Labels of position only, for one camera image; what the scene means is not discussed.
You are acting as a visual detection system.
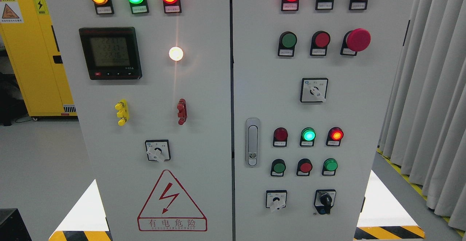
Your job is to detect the lower red push button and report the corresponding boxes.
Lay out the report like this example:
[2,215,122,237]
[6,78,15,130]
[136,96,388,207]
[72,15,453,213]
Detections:
[296,158,313,176]

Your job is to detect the yellow terminal block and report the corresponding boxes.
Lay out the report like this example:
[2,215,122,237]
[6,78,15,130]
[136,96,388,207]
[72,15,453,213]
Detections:
[115,99,130,126]

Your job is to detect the green push button upper row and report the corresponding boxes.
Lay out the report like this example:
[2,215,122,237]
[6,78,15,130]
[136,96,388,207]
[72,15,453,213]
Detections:
[277,31,297,57]

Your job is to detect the red electric hazard warning sticker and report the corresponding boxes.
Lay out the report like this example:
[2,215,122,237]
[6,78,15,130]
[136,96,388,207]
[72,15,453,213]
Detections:
[138,169,208,232]

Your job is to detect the upper right rotary selector switch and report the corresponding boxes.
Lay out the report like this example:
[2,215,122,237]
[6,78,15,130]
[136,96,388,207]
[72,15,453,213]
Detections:
[300,78,328,104]

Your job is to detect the lower right green push button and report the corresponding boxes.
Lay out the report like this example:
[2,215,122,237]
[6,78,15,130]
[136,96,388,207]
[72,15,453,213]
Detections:
[321,158,338,176]

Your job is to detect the red push button upper row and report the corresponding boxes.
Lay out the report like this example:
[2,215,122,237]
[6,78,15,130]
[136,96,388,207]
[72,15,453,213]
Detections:
[309,31,331,56]

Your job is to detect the lower right red indicator light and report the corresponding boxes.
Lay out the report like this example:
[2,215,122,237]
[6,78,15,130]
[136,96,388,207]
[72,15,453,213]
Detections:
[325,127,344,147]

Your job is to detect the black digital power meter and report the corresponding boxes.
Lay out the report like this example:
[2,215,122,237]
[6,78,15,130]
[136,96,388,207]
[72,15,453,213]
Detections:
[79,27,142,80]

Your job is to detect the lower green indicator light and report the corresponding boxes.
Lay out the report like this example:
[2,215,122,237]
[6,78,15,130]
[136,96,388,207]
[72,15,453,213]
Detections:
[300,127,316,147]

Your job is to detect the yellow safety storage cabinet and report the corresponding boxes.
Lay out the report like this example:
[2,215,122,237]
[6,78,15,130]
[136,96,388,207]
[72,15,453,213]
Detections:
[0,0,77,118]

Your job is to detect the lower left red indicator light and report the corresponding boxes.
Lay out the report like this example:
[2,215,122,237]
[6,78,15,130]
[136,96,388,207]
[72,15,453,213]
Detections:
[273,127,288,147]

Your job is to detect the black key selector switch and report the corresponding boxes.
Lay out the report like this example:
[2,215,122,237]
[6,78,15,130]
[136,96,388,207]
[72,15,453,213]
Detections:
[313,189,336,215]

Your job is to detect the grey electrical control cabinet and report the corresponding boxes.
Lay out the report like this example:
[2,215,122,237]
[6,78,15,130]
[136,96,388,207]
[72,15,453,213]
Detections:
[48,0,414,241]

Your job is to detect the yellow indicator light top left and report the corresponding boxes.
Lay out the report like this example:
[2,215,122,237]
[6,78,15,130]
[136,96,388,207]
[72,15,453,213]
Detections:
[92,0,114,15]

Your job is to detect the white indicator light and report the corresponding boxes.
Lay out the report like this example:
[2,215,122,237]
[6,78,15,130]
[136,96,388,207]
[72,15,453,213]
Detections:
[169,46,184,62]

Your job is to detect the lower left rotary selector switch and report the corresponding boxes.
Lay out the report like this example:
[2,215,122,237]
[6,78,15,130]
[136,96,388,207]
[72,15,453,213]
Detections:
[266,190,288,212]

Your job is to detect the red mushroom emergency stop button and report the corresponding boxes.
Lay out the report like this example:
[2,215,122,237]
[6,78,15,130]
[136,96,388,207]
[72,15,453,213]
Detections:
[340,28,371,56]

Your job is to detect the grey cabinet door handle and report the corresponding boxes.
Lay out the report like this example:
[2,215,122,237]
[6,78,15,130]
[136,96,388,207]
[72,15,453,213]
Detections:
[246,118,261,167]

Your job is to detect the green start push button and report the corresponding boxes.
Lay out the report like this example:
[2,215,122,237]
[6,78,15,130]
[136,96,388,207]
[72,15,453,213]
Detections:
[270,159,286,177]

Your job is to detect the red terminal block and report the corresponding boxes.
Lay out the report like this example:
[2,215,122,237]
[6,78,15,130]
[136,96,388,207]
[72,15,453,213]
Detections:
[177,98,187,125]

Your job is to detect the grey pleated curtain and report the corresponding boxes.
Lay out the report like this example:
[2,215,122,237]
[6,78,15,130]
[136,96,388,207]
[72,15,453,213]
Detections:
[378,0,466,231]

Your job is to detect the left door rotary selector switch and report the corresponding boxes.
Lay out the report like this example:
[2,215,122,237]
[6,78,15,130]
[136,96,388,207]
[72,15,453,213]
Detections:
[145,139,171,162]

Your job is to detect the black box bottom left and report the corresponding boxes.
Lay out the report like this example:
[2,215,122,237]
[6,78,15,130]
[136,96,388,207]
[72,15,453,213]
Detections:
[0,208,32,241]

